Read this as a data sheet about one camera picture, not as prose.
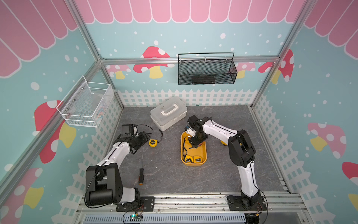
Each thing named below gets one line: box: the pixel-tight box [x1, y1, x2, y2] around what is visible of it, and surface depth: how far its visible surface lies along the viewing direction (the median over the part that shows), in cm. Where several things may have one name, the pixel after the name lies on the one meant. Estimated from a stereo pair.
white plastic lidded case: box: [150, 96, 188, 132], surface depth 104 cm
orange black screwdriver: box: [138, 154, 145, 186], surface depth 84 cm
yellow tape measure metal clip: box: [192, 155, 203, 163], surface depth 89 cm
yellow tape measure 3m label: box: [148, 139, 159, 148], surface depth 98 cm
